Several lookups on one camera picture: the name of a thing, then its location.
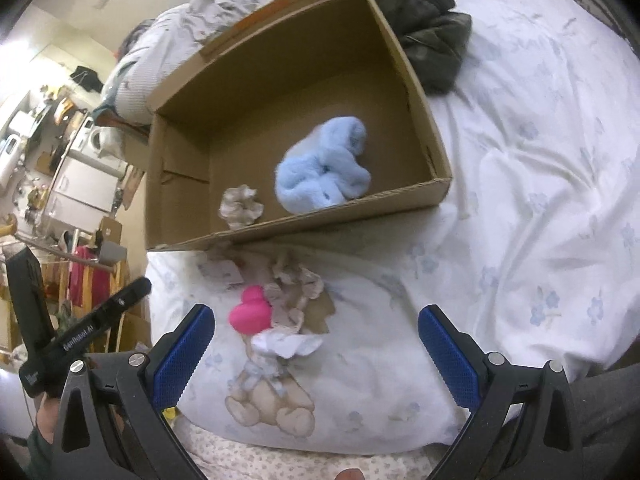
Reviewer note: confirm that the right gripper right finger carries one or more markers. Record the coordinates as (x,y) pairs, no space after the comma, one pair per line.
(522,422)

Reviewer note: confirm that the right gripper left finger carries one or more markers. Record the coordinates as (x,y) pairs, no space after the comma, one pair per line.
(111,423)

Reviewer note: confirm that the pink round soft ball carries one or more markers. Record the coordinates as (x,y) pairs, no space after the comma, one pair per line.
(253,314)

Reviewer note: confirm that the white cloth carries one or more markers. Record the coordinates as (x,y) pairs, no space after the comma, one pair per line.
(284,345)

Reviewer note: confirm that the clear plastic bag with scrunchie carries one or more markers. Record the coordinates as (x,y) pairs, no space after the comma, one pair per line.
(298,297)

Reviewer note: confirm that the beige lace scrunchie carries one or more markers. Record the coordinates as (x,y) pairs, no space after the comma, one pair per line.
(239,207)

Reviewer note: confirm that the person's left hand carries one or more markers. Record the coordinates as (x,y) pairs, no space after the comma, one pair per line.
(47,417)

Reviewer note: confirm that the wooden drying rack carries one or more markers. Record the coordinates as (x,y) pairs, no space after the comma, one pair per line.
(71,290)

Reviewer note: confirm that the white floral duvet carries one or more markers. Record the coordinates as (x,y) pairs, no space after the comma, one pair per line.
(534,252)

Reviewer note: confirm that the white washing machine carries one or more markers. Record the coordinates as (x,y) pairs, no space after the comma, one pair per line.
(97,142)

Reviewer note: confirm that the light blue fluffy socks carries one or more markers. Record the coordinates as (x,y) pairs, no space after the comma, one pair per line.
(322,170)

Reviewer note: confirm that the beige patterned blanket pile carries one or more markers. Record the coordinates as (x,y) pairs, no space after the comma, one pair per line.
(156,48)

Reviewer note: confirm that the brown cardboard box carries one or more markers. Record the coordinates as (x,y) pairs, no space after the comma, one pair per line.
(228,114)

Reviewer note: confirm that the dark green fleece garment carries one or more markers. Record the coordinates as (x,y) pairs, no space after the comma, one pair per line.
(433,36)

